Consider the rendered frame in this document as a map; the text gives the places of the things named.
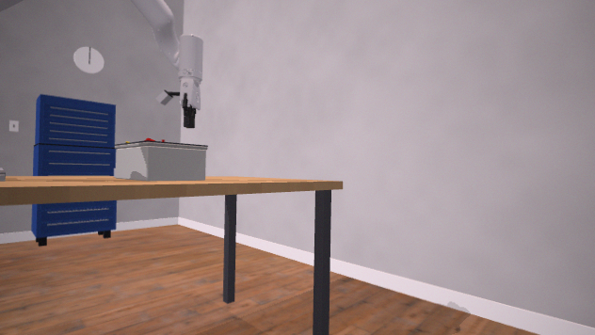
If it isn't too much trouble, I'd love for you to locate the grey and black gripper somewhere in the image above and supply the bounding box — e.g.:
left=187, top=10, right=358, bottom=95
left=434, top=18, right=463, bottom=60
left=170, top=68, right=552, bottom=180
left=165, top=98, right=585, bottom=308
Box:
left=180, top=78, right=201, bottom=128

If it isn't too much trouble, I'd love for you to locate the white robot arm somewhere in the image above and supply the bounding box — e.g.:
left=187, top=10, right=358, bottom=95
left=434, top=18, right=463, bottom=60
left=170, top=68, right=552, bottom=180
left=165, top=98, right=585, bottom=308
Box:
left=0, top=0, right=203, bottom=105

